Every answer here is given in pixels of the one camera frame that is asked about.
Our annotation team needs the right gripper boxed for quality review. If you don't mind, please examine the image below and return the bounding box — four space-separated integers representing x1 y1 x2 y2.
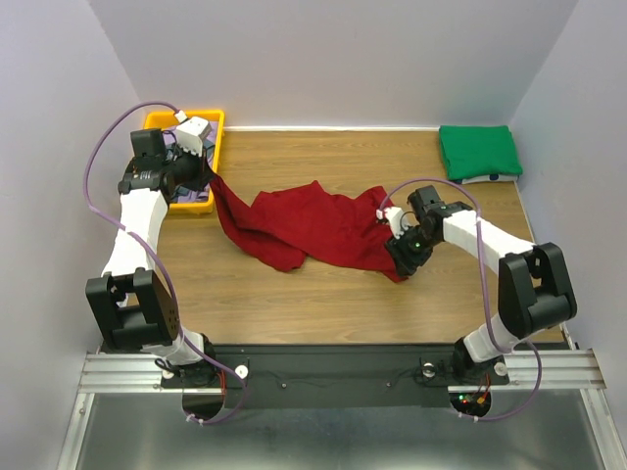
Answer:
383 223 441 278

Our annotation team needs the red t shirt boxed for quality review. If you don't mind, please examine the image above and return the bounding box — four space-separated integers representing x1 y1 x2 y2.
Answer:
210 175 406 283

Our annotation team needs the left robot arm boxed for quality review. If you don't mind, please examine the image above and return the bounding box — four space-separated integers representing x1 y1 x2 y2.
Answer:
85 117 218 386

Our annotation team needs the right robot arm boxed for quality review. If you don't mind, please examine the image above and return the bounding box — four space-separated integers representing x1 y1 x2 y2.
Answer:
376 185 577 382

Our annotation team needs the lavender t shirt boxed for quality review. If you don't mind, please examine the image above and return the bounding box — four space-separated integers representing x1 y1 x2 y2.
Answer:
164 126 217 204

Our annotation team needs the yellow plastic bin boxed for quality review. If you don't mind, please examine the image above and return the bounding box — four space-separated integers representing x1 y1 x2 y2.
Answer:
143 109 225 214

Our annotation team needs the folded green t shirt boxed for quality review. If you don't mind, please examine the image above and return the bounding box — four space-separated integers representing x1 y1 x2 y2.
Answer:
438 125 523 181

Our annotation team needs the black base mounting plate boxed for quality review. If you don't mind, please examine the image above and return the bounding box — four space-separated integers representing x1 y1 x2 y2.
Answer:
161 344 508 409

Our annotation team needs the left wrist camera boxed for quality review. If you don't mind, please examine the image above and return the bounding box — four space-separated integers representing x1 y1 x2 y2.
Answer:
173 111 212 157

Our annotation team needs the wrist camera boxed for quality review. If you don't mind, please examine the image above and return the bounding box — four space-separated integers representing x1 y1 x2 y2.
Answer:
173 111 212 157
375 206 410 239

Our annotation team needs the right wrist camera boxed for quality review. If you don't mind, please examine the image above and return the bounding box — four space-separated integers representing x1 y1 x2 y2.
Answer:
375 206 410 239

